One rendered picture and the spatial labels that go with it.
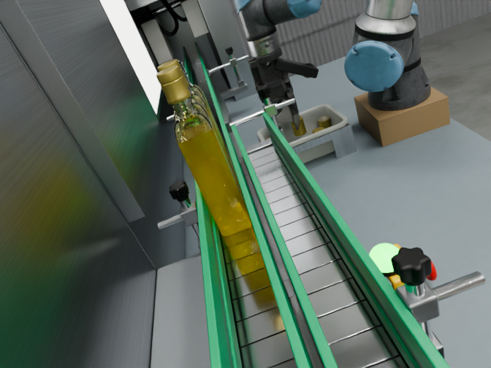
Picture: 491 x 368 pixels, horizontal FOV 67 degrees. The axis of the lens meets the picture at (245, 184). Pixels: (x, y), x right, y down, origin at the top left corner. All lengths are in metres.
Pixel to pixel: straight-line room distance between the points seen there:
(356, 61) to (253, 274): 0.49
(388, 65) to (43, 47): 0.60
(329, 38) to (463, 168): 3.40
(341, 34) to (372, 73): 3.39
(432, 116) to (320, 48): 3.20
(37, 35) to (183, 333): 0.41
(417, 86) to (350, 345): 0.71
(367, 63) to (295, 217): 0.37
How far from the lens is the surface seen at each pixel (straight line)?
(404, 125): 1.02
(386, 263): 0.56
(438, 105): 1.04
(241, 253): 0.59
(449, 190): 0.84
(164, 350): 0.53
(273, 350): 0.46
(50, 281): 0.39
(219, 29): 1.67
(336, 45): 4.22
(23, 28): 0.54
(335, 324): 0.46
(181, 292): 0.59
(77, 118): 0.55
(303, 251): 0.56
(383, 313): 0.43
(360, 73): 0.84
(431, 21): 4.58
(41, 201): 0.43
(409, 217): 0.78
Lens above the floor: 1.25
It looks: 29 degrees down
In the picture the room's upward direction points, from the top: 22 degrees counter-clockwise
